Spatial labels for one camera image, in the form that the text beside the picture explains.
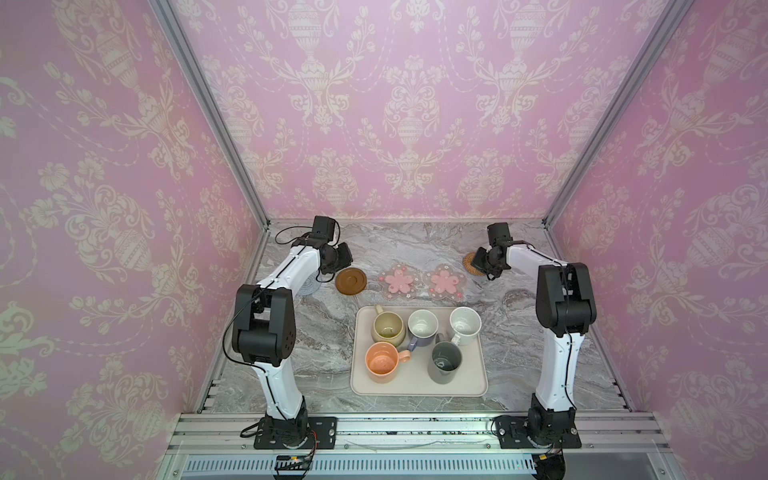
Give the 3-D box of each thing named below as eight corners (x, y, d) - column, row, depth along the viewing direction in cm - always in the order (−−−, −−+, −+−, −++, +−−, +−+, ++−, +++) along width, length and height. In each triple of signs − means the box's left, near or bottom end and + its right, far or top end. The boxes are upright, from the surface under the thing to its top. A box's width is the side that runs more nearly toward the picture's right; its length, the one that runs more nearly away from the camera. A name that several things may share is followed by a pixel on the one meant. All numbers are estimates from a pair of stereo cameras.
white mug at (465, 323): (449, 351, 89) (454, 339, 82) (445, 320, 95) (449, 306, 88) (478, 351, 89) (486, 339, 82) (472, 320, 95) (479, 306, 88)
